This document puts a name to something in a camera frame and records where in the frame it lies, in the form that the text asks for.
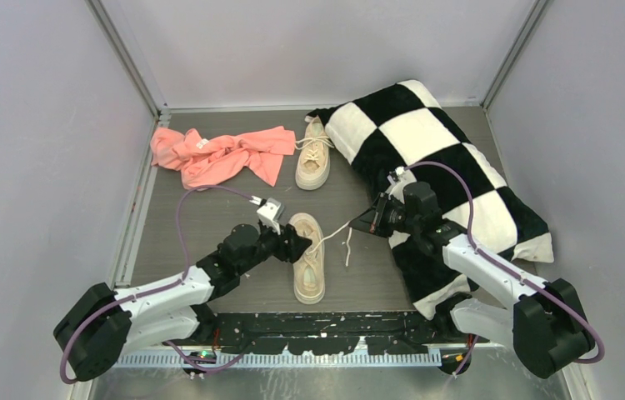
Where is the beige sneaker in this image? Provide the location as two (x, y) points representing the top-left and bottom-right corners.
(295, 117), (335, 191)
(289, 212), (350, 305)

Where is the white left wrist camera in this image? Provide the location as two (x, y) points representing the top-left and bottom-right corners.
(250, 196), (285, 235)

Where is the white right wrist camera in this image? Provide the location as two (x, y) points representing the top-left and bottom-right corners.
(385, 167), (416, 203)

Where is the pink cloth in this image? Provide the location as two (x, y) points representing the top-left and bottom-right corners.
(150, 126), (296, 189)

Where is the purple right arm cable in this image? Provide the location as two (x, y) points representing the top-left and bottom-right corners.
(403, 160), (606, 377)

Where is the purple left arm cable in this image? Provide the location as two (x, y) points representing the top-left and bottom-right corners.
(58, 184), (267, 385)

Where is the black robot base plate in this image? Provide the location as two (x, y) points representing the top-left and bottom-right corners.
(173, 312), (471, 356)

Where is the aluminium front rail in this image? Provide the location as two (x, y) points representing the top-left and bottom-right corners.
(76, 310), (580, 370)

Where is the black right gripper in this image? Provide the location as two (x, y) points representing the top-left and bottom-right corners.
(350, 192), (421, 238)

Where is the black white checkered pillow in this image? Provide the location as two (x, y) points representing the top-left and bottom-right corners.
(307, 79), (555, 322)

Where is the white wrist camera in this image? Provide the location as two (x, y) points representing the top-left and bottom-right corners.
(250, 196), (285, 235)
(385, 167), (416, 203)

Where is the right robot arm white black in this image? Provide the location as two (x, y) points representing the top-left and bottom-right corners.
(350, 182), (604, 378)

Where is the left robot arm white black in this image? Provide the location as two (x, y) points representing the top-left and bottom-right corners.
(53, 224), (312, 384)

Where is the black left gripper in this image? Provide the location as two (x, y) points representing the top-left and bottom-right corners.
(237, 219), (311, 275)

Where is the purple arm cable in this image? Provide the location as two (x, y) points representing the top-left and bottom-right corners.
(58, 184), (267, 385)
(403, 160), (606, 377)

